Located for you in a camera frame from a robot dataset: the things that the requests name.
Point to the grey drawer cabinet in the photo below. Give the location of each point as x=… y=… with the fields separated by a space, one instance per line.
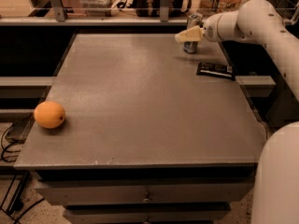
x=140 y=120

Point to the top drawer knob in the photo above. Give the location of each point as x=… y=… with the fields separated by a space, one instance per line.
x=146 y=198

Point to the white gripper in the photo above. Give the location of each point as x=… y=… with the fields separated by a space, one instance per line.
x=209 y=31

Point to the orange fruit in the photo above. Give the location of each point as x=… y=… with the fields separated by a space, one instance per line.
x=49 y=115

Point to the redbull can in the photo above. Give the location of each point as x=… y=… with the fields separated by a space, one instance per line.
x=194 y=22

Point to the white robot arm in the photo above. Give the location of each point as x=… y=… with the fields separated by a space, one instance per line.
x=276 y=188

